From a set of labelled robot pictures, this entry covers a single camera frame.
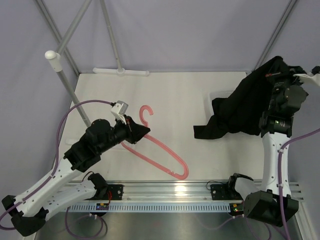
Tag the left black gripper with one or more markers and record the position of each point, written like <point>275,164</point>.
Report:
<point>135,132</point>

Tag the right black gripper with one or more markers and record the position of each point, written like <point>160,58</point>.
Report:
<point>287,73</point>

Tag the pink plastic hanger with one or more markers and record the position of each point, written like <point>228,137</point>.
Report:
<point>161,148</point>

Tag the black shirt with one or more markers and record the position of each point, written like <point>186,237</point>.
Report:
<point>243,109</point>

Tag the silver white garment rack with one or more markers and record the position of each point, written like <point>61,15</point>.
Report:
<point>54,56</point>

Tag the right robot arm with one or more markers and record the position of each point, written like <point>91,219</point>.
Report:
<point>272,202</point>

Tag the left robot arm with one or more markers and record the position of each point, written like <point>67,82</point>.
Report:
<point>30,210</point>

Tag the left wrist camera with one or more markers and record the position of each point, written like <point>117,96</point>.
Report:
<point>118,110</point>

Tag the aluminium frame post right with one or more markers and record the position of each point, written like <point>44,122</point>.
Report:
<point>288,10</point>

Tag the aluminium mounting rail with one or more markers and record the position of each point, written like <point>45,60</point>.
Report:
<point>166,191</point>

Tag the white slotted cable duct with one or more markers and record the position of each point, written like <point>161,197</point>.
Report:
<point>117,207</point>

